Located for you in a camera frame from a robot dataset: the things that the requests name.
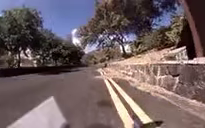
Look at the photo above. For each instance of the pale double painted line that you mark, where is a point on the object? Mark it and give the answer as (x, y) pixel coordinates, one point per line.
(119, 104)

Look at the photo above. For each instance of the grey asphalt road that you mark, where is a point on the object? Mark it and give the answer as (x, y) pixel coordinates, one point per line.
(73, 96)

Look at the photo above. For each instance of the dry grass slope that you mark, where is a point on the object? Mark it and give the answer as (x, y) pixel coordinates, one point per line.
(146, 56)

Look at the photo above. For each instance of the large spreading tree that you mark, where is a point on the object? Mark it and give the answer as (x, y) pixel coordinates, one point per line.
(123, 20)

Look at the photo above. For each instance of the green bushes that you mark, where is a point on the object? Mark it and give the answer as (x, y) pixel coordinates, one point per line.
(163, 36)

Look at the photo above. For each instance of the robot's own part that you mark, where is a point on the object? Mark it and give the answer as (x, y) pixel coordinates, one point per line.
(150, 124)

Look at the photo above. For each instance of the row of green trees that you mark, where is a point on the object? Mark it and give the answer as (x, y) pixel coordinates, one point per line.
(20, 30)

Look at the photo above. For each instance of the pale concrete gutter strip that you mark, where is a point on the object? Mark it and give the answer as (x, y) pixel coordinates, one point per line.
(190, 105)

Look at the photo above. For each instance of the dark brown tree trunk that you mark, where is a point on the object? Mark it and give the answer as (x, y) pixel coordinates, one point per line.
(200, 23)

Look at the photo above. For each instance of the stone retaining wall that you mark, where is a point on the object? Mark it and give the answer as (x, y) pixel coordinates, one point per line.
(176, 78)

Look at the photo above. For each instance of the dark low wall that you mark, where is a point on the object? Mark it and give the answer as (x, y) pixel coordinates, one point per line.
(26, 71)

